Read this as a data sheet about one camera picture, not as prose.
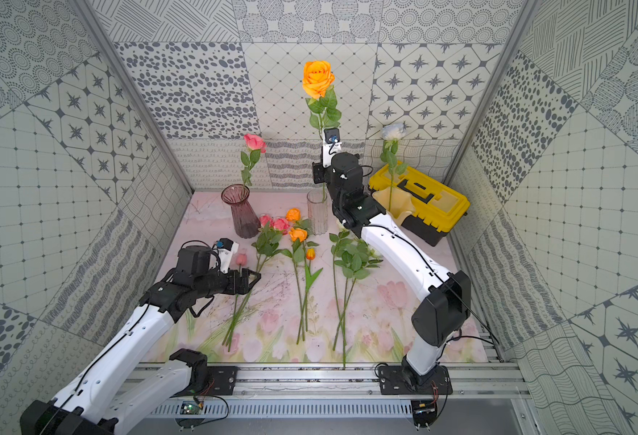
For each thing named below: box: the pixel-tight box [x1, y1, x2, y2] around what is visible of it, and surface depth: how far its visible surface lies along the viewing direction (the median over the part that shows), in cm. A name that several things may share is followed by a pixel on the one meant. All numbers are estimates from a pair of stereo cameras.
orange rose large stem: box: [301, 59, 343, 203], surface depth 56 cm
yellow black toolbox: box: [368, 163, 471, 247], surface depth 95 cm
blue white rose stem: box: [379, 123, 408, 213], surface depth 91 cm
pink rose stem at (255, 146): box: [240, 133, 268, 187], surface depth 90 cm
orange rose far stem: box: [285, 207, 312, 232], surface depth 109 cm
